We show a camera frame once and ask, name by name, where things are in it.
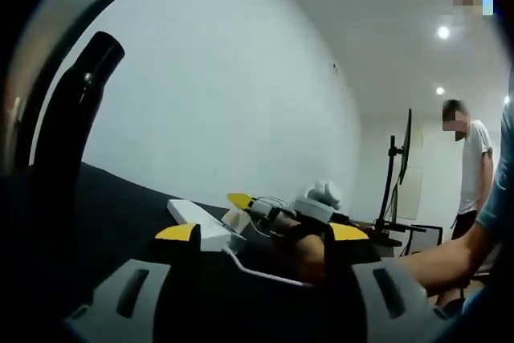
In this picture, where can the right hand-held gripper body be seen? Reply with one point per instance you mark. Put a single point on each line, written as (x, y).
(317, 206)

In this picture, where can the background desk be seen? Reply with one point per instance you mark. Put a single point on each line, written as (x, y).
(385, 240)

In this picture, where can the white charger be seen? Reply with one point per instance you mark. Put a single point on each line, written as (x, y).
(237, 222)

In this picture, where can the black monitor on stand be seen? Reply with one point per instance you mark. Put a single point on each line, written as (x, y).
(405, 146)

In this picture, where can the beige wall panel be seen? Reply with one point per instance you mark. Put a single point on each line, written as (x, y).
(415, 190)

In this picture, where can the person's right hand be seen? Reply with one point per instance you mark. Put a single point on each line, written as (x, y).
(311, 254)

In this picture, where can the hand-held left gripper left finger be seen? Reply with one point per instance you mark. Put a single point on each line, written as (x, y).
(128, 299)

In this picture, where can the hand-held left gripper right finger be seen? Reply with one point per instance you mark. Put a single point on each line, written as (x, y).
(393, 299)

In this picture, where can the white power strip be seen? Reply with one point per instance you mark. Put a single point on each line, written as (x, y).
(201, 222)

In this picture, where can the person's own body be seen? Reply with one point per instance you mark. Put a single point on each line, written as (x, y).
(502, 174)

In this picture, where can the round ceiling light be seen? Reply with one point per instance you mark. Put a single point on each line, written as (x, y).
(440, 90)
(443, 32)

